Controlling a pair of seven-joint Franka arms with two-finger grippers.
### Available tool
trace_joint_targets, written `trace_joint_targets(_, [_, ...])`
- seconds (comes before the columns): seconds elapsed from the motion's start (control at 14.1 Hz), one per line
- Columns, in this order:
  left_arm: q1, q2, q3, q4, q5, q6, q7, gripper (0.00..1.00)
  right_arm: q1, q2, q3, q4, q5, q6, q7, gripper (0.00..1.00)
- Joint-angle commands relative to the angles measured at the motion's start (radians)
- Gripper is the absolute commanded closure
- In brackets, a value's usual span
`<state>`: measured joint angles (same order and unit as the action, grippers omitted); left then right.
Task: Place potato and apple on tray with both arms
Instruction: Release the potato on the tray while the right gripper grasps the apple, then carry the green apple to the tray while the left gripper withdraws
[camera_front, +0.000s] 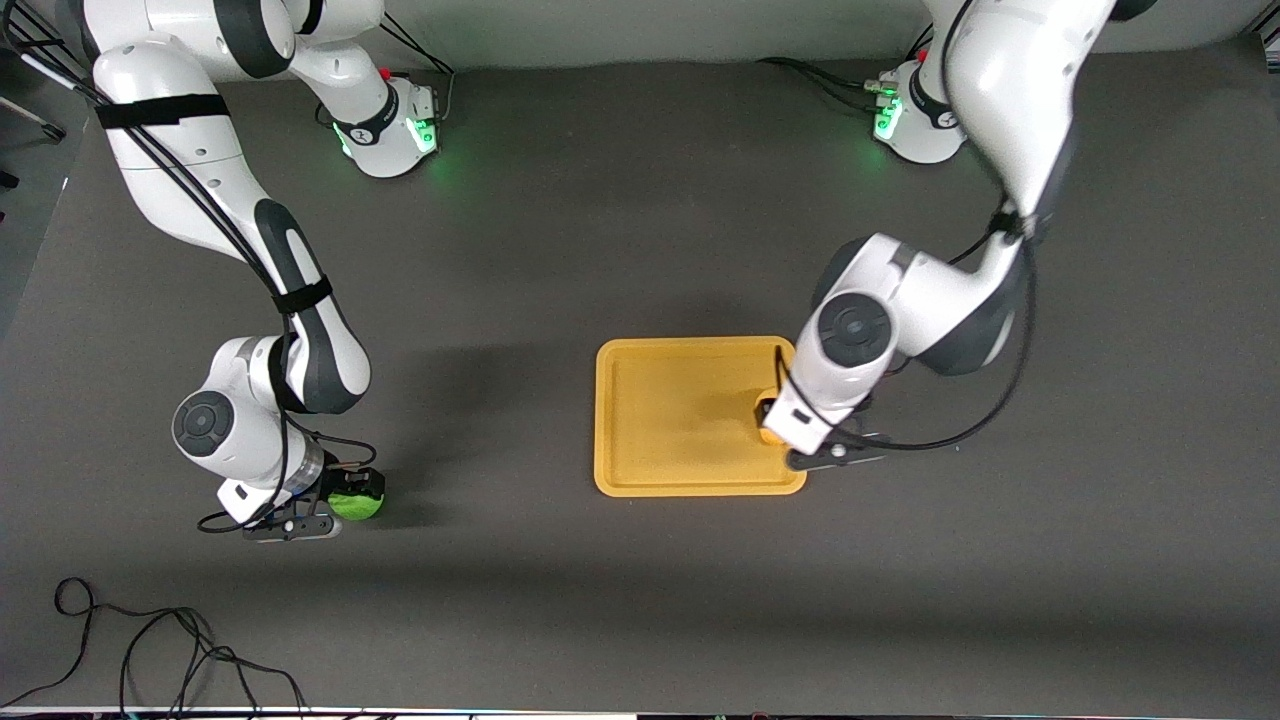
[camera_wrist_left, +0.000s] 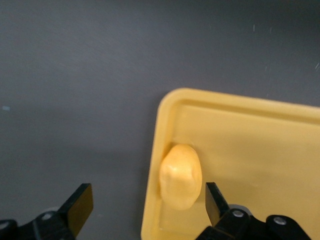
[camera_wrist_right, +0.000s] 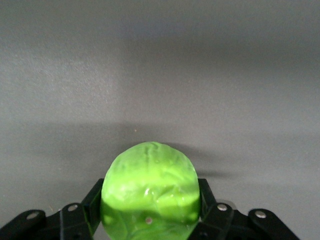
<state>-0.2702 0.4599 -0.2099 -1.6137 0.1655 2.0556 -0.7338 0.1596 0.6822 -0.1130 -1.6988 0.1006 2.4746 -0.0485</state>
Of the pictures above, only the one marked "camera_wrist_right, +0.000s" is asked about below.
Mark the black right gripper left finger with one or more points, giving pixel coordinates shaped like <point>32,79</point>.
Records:
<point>70,220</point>

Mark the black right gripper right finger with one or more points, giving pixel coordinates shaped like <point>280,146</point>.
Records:
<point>225,222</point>

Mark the green apple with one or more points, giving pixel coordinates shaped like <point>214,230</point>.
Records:
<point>150,190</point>

